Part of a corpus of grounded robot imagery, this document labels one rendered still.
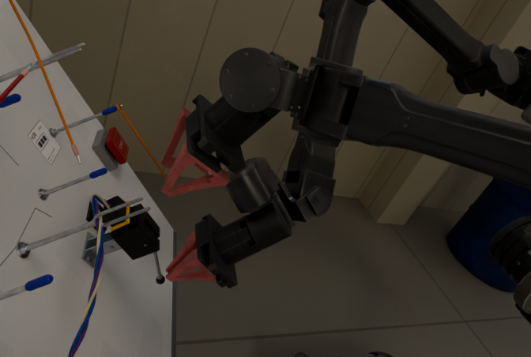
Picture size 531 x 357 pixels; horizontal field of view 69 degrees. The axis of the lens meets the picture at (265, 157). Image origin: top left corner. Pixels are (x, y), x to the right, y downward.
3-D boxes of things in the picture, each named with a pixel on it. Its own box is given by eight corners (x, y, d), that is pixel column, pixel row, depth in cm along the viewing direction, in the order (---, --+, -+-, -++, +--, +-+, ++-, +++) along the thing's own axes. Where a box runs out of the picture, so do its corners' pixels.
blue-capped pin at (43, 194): (44, 202, 47) (109, 178, 47) (36, 194, 46) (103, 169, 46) (47, 194, 48) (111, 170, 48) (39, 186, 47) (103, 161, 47)
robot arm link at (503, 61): (380, -88, 65) (341, -55, 74) (353, -27, 62) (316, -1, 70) (522, 62, 82) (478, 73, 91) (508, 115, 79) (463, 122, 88)
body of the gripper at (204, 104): (193, 148, 41) (244, 103, 39) (188, 102, 48) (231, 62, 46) (235, 179, 44) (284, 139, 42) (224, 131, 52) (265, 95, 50)
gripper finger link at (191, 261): (153, 281, 56) (209, 253, 55) (155, 242, 61) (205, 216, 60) (181, 301, 60) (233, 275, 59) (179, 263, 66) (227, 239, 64)
